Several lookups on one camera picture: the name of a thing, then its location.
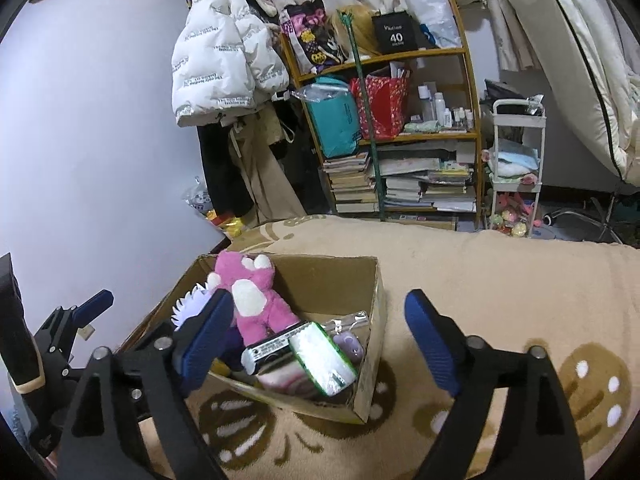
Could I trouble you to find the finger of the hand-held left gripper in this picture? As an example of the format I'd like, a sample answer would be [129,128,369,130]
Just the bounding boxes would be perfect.
[32,289,115,361]

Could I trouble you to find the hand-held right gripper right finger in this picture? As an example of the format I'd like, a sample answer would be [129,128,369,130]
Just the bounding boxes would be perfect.
[404,289,586,480]

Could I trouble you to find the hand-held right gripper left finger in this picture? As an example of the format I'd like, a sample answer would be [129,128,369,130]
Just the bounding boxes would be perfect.
[57,289,236,480]

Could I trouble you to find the black silver device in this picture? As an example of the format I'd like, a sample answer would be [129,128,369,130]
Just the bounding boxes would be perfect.
[241,321,313,376]

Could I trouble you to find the pink bear plush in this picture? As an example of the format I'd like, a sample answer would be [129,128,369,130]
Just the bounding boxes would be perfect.
[206,250,301,348]

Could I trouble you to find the clear pouch with purple plush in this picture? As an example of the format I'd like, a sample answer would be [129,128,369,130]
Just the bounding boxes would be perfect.
[322,310,371,366]

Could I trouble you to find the pink swirl roll plush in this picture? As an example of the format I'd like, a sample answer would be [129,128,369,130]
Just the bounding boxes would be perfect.
[257,362,313,400]

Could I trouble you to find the green tissue pack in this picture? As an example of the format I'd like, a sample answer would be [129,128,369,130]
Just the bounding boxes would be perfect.
[289,321,360,398]

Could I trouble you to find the cardboard box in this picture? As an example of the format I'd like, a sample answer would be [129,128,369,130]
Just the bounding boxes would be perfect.
[115,252,387,426]

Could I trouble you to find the beige printed blanket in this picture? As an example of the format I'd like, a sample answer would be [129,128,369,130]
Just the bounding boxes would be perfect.
[115,215,640,480]

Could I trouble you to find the flat printed box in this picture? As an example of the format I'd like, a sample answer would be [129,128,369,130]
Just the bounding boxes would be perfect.
[385,212,458,232]

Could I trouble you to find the plastic bag of toys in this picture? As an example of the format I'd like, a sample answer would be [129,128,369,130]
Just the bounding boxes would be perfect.
[182,176,251,241]

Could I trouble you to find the heap of small toys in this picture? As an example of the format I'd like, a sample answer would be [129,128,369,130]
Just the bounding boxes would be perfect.
[487,190,538,238]

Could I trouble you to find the stack of old books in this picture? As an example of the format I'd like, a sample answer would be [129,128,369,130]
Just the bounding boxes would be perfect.
[322,152,380,213]

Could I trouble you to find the black coat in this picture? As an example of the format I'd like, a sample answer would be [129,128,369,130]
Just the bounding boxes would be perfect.
[196,122,256,218]

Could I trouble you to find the beige garment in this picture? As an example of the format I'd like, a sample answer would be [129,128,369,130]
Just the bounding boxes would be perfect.
[227,105,308,226]

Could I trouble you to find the folded towels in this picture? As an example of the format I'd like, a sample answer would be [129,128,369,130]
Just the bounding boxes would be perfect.
[487,140,541,181]

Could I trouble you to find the green pole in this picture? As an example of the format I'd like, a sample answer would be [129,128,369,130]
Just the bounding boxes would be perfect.
[336,9,388,223]

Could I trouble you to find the group of cosmetic bottles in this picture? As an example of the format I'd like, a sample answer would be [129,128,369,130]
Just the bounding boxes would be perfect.
[405,82,476,133]

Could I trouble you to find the white trolley cart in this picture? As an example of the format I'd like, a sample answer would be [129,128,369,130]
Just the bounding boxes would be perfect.
[482,97,547,236]

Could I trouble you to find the red gift bag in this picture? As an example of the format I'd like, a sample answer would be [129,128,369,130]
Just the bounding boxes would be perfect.
[350,72,408,142]

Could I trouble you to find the teal bag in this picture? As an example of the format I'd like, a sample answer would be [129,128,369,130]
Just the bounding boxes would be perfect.
[305,76,362,158]

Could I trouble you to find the black bag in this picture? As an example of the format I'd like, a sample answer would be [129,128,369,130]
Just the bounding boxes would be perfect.
[484,79,545,116]

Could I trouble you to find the clear plastic bag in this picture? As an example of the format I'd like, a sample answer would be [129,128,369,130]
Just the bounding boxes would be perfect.
[291,82,351,106]

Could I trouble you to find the white puffer jacket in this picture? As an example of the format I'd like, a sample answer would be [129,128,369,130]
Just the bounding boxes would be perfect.
[171,0,291,128]

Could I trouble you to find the wooden shelf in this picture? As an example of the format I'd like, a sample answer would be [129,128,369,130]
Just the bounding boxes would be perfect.
[278,0,485,231]

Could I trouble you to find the black box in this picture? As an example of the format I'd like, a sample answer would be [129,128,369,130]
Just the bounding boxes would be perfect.
[371,10,422,55]

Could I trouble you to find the blond wig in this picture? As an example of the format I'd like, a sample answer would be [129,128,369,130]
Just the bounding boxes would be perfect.
[327,4,386,58]

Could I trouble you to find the printed tote bag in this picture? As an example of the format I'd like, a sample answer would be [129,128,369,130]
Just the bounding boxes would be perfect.
[280,0,348,76]

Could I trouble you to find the white plastic bag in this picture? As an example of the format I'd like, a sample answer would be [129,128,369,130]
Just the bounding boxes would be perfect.
[397,0,463,50]

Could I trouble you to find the cream mattress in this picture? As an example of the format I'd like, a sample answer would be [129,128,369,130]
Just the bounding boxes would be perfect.
[492,0,640,186]

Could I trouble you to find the metal chair frame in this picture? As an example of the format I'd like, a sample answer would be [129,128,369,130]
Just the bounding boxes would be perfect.
[590,182,640,246]

